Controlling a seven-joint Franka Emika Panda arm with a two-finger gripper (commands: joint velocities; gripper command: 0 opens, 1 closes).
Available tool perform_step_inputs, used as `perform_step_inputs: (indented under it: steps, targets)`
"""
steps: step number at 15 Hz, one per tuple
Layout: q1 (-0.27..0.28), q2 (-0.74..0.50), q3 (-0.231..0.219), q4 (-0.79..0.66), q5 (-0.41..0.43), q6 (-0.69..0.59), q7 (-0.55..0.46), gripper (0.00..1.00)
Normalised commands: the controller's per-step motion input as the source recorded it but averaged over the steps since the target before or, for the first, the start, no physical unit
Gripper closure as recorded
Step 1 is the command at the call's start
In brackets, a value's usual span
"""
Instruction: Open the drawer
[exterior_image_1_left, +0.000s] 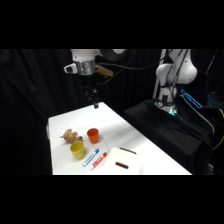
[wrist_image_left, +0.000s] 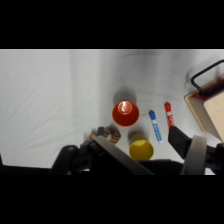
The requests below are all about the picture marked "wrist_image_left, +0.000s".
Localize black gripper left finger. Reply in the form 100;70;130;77
93;134;156;176

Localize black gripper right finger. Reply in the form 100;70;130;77
167;125;209;176

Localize black wire drawer handle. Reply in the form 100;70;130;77
190;59;224;98

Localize brown spotted toy animal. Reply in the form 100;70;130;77
88;125;122;145

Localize yellow plastic cup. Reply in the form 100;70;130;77
128;131;155;161

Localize orange plastic cup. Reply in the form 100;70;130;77
111;100;140;128

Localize blue whiteboard marker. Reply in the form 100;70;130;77
148;109;164;144

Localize red-edged board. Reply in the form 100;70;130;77
183;74;224;143

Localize red whiteboard marker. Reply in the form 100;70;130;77
163;101;176;128

